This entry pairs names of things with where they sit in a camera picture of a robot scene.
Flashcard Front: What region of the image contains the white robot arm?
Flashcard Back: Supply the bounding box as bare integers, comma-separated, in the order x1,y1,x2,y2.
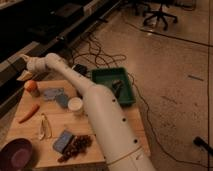
27,53,156,171

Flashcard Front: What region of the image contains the white paper cup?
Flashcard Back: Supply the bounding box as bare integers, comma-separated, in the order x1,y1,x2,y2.
68,97,83,115

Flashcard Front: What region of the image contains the green plastic tray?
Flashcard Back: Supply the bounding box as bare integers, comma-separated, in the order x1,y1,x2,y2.
91,67,135,106

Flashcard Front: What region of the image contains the dark object in tray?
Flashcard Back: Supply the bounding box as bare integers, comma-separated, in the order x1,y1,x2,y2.
112,80,123,98

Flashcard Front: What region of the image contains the black power adapter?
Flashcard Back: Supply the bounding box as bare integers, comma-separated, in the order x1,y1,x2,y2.
72,64,88,76

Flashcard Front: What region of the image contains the grey blue cloth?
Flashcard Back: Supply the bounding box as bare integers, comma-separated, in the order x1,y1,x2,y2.
43,88,64,101

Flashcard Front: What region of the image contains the dark grape bunch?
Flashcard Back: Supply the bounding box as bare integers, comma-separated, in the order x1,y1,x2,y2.
58,135,92,163

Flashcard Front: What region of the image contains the blue sponge block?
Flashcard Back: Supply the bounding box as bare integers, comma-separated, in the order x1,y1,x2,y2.
53,130,74,153

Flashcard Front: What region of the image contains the orange carrot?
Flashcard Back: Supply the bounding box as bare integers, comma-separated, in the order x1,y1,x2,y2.
18,104,40,124

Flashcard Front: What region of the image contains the black office chair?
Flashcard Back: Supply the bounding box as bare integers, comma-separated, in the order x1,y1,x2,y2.
143,0,178,31

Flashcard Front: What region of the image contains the black object on floor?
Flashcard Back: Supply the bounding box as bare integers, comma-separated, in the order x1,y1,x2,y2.
193,137,213,156

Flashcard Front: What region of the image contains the purple bowl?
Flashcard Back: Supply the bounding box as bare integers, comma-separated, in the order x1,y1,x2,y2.
0,138,33,171

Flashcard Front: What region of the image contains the black floor cable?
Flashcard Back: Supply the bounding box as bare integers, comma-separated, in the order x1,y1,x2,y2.
63,33,213,169

